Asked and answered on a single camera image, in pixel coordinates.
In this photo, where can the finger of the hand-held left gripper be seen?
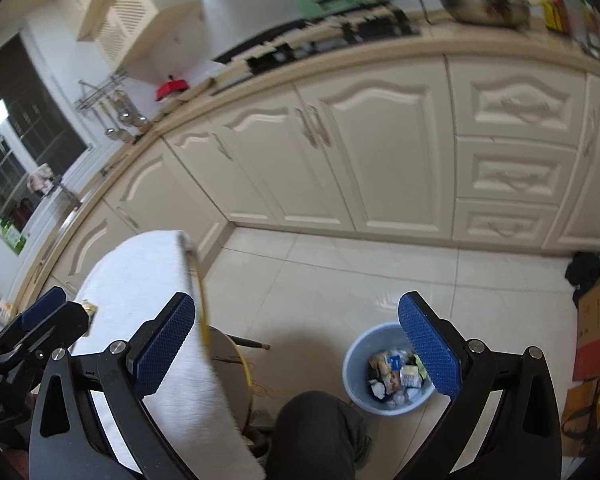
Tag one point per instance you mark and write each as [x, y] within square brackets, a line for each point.
[65, 327]
[42, 310]

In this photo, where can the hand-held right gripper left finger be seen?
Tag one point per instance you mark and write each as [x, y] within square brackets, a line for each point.
[165, 345]

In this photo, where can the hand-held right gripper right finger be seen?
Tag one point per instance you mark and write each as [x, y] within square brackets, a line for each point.
[430, 345]

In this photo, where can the pile of discarded wrappers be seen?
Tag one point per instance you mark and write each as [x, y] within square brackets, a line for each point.
[392, 375]

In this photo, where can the blue plastic bin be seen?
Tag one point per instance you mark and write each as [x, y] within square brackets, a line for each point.
[360, 360]

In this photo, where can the round table with yellow rim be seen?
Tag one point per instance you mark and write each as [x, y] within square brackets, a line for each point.
[230, 370]

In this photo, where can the green detergent bottle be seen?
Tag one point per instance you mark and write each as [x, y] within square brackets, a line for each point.
[12, 237]

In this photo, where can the white towel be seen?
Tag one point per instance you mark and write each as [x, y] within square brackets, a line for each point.
[130, 270]

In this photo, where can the steel faucet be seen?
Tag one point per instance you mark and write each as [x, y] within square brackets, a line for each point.
[65, 194]

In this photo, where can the pink white rag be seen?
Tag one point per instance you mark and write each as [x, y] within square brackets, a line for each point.
[40, 180]

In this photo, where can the person's leg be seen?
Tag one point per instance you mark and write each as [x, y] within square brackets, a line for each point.
[315, 435]

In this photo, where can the flattened brown carton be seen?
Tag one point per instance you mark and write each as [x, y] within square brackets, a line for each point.
[580, 400]

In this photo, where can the cardboard box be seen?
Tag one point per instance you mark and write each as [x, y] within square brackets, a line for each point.
[592, 330]

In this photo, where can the black cloth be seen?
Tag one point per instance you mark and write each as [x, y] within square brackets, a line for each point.
[585, 272]

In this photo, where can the kitchen window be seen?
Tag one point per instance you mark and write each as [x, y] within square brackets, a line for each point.
[25, 110]

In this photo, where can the cream base cabinets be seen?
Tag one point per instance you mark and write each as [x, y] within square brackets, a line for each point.
[380, 150]

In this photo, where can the red pot lid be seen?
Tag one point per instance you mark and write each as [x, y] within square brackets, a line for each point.
[171, 89]

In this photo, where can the black gas stove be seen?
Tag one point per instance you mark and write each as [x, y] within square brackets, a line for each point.
[330, 35]

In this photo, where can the steel bowl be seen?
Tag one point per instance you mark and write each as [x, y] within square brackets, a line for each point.
[485, 7]

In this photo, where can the red yellow packet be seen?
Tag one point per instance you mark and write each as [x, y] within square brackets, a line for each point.
[552, 5]

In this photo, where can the wall utensil rack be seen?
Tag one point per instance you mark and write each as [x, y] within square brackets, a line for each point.
[102, 91]

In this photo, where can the cream wall cabinets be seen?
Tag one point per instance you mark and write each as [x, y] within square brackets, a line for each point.
[125, 15]

